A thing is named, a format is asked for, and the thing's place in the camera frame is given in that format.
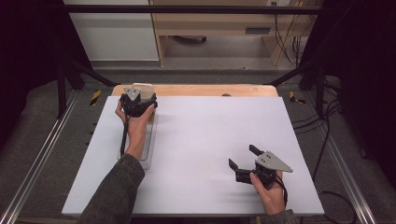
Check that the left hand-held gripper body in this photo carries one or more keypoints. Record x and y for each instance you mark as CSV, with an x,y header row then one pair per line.
x,y
135,104

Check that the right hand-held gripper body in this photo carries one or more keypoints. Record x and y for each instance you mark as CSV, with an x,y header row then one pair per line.
x,y
267,168

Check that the clear plastic packaging box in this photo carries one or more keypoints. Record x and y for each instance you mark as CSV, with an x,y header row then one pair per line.
x,y
151,140

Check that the person's left hand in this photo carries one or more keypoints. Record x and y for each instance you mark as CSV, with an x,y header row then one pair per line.
x,y
137,133

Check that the person's right hand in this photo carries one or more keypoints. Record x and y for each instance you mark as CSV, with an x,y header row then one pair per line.
x,y
272,199

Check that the white table board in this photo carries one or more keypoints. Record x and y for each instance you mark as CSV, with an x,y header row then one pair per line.
x,y
224,140

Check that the wooden table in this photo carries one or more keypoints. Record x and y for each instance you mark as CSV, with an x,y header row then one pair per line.
x,y
202,90

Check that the black metal stand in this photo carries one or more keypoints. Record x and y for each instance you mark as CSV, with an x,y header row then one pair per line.
x,y
81,73
311,74

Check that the white cabinet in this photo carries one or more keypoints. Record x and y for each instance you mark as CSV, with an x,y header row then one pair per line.
x,y
115,34

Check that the light wooden desk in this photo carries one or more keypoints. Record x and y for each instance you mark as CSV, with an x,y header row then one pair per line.
x,y
218,21

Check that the black curtain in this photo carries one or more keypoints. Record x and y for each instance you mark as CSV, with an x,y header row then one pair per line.
x,y
31,62
367,77

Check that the aluminium rail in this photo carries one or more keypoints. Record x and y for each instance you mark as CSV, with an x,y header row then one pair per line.
x,y
37,155
345,168

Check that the black horizontal frame bar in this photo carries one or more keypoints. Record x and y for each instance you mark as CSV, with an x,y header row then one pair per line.
x,y
186,9

